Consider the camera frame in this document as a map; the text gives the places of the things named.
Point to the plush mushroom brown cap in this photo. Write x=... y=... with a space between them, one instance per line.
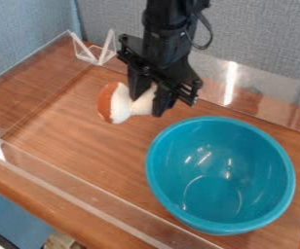
x=117 y=107

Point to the clear acrylic left barrier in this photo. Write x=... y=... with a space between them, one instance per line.
x=33 y=83

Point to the clear acrylic corner bracket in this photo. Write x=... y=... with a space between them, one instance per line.
x=97 y=55

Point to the blue plastic bowl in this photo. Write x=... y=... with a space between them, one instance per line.
x=221 y=175

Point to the clear acrylic back barrier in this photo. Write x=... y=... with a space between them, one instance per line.
x=253 y=92

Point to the clear acrylic barrier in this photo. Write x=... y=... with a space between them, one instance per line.
x=33 y=83
x=35 y=172
x=253 y=92

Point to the clear acrylic front barrier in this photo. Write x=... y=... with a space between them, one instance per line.
x=35 y=172

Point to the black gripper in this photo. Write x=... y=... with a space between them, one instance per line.
x=157 y=59

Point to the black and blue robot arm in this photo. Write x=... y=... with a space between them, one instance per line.
x=168 y=16

